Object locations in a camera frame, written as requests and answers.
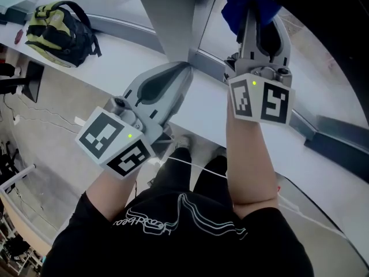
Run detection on person's left forearm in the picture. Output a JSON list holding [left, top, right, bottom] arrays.
[[85, 159, 148, 222]]

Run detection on white floor cable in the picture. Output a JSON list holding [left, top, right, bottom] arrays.
[[2, 93, 79, 134]]

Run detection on person's black trousers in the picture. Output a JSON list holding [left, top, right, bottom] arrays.
[[149, 147, 229, 203]]

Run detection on person's right forearm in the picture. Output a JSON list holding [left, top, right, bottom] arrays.
[[225, 98, 281, 219]]

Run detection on person's shoe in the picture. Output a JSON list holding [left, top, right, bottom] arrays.
[[172, 135, 193, 153], [212, 145, 229, 159]]

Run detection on black chair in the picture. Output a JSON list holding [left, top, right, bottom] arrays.
[[0, 62, 30, 95]]

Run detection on green and black backpack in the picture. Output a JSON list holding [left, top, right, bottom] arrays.
[[24, 0, 103, 69]]

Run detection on person's black printed shirt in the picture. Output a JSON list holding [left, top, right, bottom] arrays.
[[41, 189, 315, 277]]

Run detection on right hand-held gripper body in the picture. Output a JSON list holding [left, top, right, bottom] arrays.
[[224, 55, 296, 125]]

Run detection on thin white cord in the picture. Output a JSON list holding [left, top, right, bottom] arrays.
[[168, 156, 229, 180]]

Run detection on grey window frame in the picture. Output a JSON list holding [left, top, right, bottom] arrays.
[[83, 0, 369, 182]]

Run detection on white window sill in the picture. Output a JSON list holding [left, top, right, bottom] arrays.
[[0, 18, 369, 261]]

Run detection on person's right shoe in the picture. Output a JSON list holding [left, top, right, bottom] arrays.
[[212, 145, 229, 159]]

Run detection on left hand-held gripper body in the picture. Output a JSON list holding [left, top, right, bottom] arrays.
[[75, 96, 174, 180]]

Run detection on blue cloth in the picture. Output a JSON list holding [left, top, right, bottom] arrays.
[[221, 0, 283, 36]]

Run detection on person's left shoe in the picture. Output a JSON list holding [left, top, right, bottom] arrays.
[[172, 135, 193, 153]]

